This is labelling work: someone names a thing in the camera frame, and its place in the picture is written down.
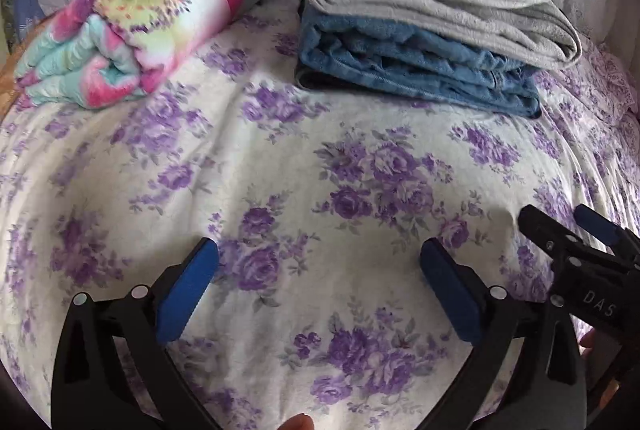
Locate person right hand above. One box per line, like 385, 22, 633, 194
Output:
579, 328, 597, 361

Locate person left hand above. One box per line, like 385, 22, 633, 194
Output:
278, 413, 314, 430

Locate purple floral bed sheet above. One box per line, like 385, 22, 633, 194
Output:
1, 0, 639, 429

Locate orange brown pillow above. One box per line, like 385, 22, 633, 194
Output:
0, 20, 48, 120

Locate folded blue denim jeans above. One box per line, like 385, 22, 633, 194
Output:
295, 0, 541, 118

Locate folded floral turquoise pink blanket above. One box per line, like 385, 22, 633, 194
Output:
13, 0, 259, 109

